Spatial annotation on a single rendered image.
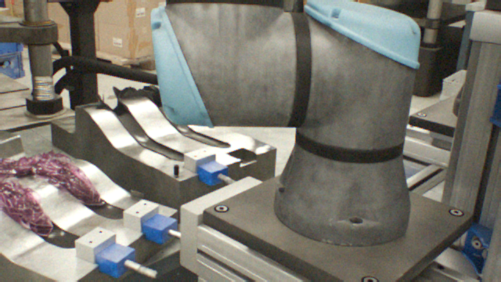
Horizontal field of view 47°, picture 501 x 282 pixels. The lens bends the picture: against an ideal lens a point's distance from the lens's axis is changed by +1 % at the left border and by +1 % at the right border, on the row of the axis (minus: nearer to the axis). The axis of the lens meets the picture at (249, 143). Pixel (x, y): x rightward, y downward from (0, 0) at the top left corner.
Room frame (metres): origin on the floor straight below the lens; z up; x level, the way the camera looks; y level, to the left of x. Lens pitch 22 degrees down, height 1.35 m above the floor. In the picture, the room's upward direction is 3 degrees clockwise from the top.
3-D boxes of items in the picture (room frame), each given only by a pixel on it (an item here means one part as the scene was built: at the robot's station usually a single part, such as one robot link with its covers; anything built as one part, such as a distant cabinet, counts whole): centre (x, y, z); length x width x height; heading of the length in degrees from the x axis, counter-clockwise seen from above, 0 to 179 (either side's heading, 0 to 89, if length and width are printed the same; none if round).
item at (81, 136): (1.21, 0.21, 0.87); 0.50 x 0.26 x 0.14; 45
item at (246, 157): (1.09, 0.02, 0.87); 0.05 x 0.05 x 0.04; 45
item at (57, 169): (0.90, 0.40, 0.90); 0.26 x 0.18 x 0.08; 63
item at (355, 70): (0.58, -0.10, 1.20); 0.13 x 0.12 x 0.14; 97
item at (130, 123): (1.20, 0.21, 0.92); 0.35 x 0.16 x 0.09; 45
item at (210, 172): (0.98, 0.06, 0.89); 0.13 x 0.05 x 0.05; 45
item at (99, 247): (0.73, 0.18, 0.86); 0.13 x 0.05 x 0.05; 63
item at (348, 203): (0.58, -0.11, 1.09); 0.15 x 0.15 x 0.10
